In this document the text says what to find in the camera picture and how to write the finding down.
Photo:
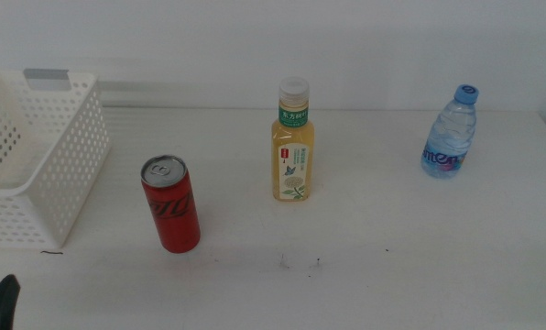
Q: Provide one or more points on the yellow tea bottle white cap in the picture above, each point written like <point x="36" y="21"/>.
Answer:
<point x="292" y="146"/>

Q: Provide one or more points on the small dark thread scrap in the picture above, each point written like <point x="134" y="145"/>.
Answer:
<point x="52" y="252"/>

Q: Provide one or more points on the white perforated plastic basket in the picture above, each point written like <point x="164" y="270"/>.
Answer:
<point x="62" y="183"/>

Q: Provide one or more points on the clear water bottle blue cap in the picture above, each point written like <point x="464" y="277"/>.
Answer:
<point x="449" y="137"/>

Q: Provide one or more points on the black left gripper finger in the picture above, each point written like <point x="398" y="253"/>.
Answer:
<point x="0" y="307"/>

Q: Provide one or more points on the red soda can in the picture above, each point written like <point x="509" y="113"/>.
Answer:
<point x="174" y="215"/>

